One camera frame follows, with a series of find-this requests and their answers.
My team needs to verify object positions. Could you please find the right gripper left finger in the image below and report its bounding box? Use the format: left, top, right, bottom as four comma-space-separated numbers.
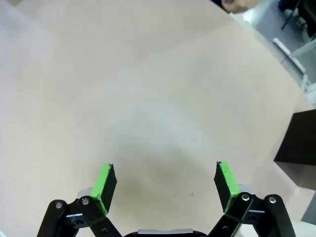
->
37, 162, 122, 237

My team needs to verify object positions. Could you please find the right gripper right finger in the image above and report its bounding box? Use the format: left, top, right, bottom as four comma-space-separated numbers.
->
207, 161, 297, 237

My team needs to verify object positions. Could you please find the person's bare hand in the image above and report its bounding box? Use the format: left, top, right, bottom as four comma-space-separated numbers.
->
221, 0, 260, 14

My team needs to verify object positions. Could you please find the black square box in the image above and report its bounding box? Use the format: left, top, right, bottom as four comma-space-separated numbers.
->
273, 109, 316, 191

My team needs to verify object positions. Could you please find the black office chair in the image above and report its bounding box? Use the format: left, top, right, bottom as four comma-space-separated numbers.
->
278, 0, 316, 39

